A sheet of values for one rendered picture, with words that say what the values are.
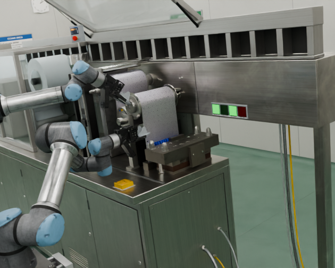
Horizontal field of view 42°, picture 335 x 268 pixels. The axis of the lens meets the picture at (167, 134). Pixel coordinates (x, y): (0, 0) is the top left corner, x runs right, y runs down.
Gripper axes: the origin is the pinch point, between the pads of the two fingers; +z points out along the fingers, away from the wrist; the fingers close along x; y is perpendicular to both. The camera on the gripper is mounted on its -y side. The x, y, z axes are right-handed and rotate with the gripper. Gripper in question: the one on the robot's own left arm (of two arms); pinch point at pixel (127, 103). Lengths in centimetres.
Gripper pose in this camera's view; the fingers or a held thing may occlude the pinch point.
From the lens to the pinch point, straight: 231.3
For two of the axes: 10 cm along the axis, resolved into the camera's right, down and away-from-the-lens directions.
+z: 6.6, 4.3, 6.2
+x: -6.4, -1.1, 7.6
